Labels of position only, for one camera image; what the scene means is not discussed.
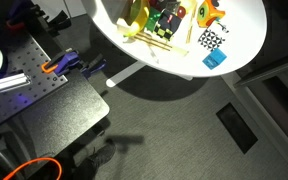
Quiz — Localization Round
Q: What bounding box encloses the silver aluminium extrusion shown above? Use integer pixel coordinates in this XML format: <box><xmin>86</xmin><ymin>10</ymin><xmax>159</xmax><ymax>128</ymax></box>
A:
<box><xmin>0</xmin><ymin>72</ymin><xmax>32</xmax><ymax>98</ymax></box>

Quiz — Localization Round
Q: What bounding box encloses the light wooden tray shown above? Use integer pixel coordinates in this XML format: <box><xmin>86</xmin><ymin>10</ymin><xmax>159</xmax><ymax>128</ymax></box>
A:
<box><xmin>116</xmin><ymin>0</ymin><xmax>199</xmax><ymax>58</ymax></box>

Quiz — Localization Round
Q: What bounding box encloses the dark shoe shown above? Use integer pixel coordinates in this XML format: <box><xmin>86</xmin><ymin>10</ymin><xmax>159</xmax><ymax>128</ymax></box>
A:
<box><xmin>73</xmin><ymin>141</ymin><xmax>117</xmax><ymax>180</ymax></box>

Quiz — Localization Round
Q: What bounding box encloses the black white patterned cube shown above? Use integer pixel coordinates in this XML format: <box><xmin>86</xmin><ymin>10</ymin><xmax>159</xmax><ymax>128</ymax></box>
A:
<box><xmin>197</xmin><ymin>28</ymin><xmax>226</xmax><ymax>52</ymax></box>

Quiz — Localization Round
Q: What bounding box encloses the white table base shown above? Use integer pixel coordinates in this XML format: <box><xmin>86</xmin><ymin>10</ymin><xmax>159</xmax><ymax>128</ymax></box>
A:
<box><xmin>105</xmin><ymin>60</ymin><xmax>195</xmax><ymax>89</ymax></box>

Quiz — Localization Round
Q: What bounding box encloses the green toy block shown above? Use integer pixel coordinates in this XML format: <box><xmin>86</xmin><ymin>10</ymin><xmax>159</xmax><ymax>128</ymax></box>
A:
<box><xmin>145</xmin><ymin>7</ymin><xmax>162</xmax><ymax>33</ymax></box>

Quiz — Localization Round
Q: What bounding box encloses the grey patterned cube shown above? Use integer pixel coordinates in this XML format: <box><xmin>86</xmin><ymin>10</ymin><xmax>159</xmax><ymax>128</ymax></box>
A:
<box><xmin>165</xmin><ymin>0</ymin><xmax>182</xmax><ymax>15</ymax></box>

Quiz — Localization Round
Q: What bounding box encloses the dark red toy ball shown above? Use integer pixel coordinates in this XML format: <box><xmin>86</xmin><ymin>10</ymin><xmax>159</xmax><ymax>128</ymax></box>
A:
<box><xmin>176</xmin><ymin>5</ymin><xmax>187</xmax><ymax>20</ymax></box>

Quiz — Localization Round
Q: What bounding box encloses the orange number cube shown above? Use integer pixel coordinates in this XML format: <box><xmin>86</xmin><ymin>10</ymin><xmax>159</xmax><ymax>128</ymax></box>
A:
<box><xmin>196</xmin><ymin>0</ymin><xmax>226</xmax><ymax>29</ymax></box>

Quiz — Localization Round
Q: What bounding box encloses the blue cube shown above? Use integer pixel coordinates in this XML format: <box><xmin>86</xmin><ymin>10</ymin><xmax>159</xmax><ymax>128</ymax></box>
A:
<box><xmin>201</xmin><ymin>47</ymin><xmax>228</xmax><ymax>71</ymax></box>

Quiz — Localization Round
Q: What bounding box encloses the black floor vent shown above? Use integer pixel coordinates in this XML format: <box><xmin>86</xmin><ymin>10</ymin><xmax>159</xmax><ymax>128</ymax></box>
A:
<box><xmin>215</xmin><ymin>102</ymin><xmax>259</xmax><ymax>155</ymax></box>

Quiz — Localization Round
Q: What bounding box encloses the orange cable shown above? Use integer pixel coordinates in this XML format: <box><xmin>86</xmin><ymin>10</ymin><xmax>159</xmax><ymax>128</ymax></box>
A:
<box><xmin>2</xmin><ymin>156</ymin><xmax>64</xmax><ymax>180</ymax></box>

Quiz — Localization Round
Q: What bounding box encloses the black cube with red mark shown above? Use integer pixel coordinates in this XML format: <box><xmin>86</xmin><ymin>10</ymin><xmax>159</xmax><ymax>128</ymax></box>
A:
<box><xmin>153</xmin><ymin>9</ymin><xmax>183</xmax><ymax>42</ymax></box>

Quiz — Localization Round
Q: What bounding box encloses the black perforated breadboard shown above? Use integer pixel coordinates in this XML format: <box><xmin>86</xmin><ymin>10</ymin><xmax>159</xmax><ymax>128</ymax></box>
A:
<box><xmin>0</xmin><ymin>32</ymin><xmax>69</xmax><ymax>134</ymax></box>

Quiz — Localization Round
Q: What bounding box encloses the dark mounting plate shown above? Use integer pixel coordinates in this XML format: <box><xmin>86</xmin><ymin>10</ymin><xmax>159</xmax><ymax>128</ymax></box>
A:
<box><xmin>0</xmin><ymin>69</ymin><xmax>111</xmax><ymax>176</ymax></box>

